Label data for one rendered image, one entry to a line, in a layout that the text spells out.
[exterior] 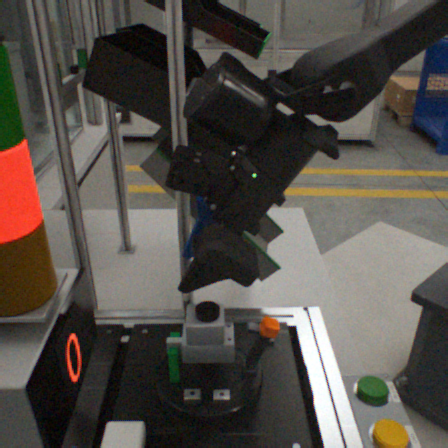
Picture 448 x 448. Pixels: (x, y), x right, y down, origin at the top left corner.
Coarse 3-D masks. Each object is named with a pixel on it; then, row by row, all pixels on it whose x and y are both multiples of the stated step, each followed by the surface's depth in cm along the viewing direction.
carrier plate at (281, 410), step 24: (144, 336) 68; (168, 336) 68; (240, 336) 68; (288, 336) 68; (144, 360) 63; (264, 360) 63; (288, 360) 63; (120, 384) 60; (144, 384) 60; (264, 384) 60; (288, 384) 60; (120, 408) 56; (144, 408) 56; (264, 408) 56; (288, 408) 56; (168, 432) 53; (192, 432) 53; (216, 432) 53; (240, 432) 53; (264, 432) 53; (288, 432) 53
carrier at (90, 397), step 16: (112, 336) 68; (96, 352) 65; (112, 352) 65; (96, 368) 62; (112, 368) 62; (96, 384) 59; (112, 384) 62; (80, 400) 57; (96, 400) 57; (80, 416) 55; (96, 416) 55; (80, 432) 53; (96, 432) 53
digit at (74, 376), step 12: (72, 312) 32; (72, 324) 32; (60, 336) 29; (72, 336) 32; (60, 348) 29; (72, 348) 32; (84, 348) 35; (60, 360) 29; (72, 360) 32; (84, 360) 35; (72, 372) 32; (72, 384) 32; (72, 396) 32
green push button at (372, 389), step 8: (368, 376) 60; (360, 384) 59; (368, 384) 59; (376, 384) 59; (384, 384) 59; (360, 392) 59; (368, 392) 58; (376, 392) 58; (384, 392) 58; (368, 400) 58; (376, 400) 58; (384, 400) 58
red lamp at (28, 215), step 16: (0, 160) 23; (16, 160) 24; (0, 176) 23; (16, 176) 24; (32, 176) 26; (0, 192) 24; (16, 192) 24; (32, 192) 26; (0, 208) 24; (16, 208) 25; (32, 208) 26; (0, 224) 24; (16, 224) 25; (32, 224) 26; (0, 240) 25
